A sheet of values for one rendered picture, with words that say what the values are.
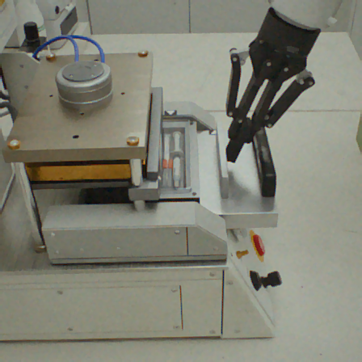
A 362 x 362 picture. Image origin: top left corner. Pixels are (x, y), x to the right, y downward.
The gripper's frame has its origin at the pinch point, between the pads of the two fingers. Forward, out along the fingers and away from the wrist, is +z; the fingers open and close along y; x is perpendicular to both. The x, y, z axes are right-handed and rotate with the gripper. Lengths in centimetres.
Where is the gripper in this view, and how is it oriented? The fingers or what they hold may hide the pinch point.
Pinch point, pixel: (237, 139)
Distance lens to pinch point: 83.2
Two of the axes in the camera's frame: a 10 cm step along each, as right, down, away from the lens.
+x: 0.1, -6.2, 7.9
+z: -3.1, 7.5, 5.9
